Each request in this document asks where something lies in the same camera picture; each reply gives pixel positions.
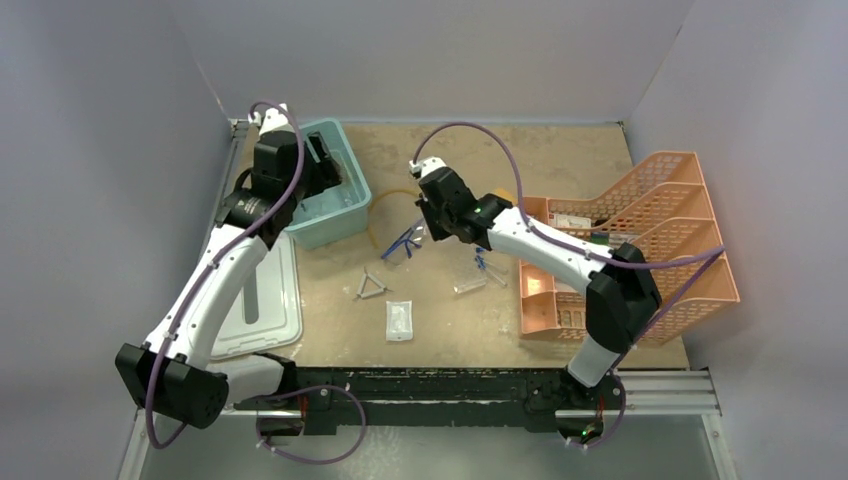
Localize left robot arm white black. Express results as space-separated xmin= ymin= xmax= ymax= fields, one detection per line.
xmin=115 ymin=130 xmax=341 ymax=429

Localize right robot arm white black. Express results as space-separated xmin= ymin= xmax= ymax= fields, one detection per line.
xmin=409 ymin=157 xmax=662 ymax=407

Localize teal plastic bin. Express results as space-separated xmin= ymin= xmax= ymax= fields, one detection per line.
xmin=284 ymin=118 xmax=372 ymax=250

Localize blue safety glasses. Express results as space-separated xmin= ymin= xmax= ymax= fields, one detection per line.
xmin=380 ymin=218 xmax=429 ymax=266

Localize tan rubber tubing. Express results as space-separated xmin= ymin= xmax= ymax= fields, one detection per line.
xmin=365 ymin=188 xmax=425 ymax=250

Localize clear plastic tube rack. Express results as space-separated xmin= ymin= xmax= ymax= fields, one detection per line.
xmin=453 ymin=278 xmax=488 ymax=295

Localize clay pipe triangle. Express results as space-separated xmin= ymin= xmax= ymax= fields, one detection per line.
xmin=355 ymin=268 xmax=390 ymax=300

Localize white sachet packet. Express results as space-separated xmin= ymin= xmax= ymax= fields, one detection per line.
xmin=385 ymin=301 xmax=414 ymax=342

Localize white plastic bin lid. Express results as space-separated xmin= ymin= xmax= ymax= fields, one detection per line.
xmin=211 ymin=233 xmax=303 ymax=361

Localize orange plastic file organizer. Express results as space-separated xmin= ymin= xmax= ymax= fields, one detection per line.
xmin=518 ymin=151 xmax=740 ymax=345

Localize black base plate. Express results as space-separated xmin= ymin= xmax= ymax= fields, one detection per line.
xmin=234 ymin=367 xmax=625 ymax=441

